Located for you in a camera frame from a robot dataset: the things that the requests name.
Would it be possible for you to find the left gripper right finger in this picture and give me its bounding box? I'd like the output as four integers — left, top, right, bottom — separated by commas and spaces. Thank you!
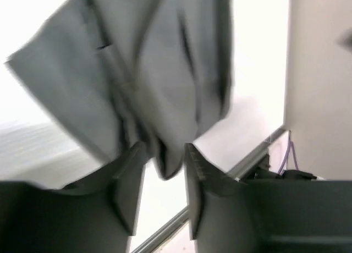
184, 144, 351, 252

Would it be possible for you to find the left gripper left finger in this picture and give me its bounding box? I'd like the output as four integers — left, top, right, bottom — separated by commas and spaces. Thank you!
1, 142, 146, 253

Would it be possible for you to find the aluminium table front rail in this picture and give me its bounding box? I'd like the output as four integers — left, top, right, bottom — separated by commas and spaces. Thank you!
133, 128, 289, 252

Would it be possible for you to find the grey pleated skirt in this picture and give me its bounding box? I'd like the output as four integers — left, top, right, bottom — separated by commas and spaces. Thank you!
8, 0, 232, 180

